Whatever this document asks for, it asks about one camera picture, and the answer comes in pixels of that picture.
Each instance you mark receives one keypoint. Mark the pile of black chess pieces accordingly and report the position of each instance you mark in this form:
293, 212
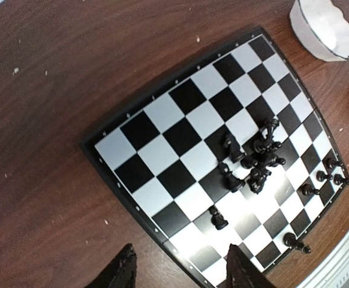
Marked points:
263, 156

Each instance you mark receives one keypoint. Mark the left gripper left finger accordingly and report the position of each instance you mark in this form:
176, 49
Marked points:
120, 272

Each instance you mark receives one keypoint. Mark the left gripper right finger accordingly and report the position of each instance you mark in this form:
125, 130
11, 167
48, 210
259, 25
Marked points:
241, 272

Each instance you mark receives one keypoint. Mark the aluminium front rail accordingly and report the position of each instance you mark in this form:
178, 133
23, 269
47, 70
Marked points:
334, 271

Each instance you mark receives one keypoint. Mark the black grey chessboard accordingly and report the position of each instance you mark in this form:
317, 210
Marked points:
160, 156

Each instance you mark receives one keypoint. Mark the black knight lying apart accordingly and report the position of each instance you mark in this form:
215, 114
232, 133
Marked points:
233, 147

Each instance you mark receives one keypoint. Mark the white scalloped bowl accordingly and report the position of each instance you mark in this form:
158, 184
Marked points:
322, 29

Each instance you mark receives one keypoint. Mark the black pawn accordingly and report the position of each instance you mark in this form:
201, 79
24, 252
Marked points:
308, 189
332, 163
321, 176

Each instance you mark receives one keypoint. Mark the black chess king piece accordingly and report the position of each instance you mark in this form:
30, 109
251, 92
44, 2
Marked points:
291, 241

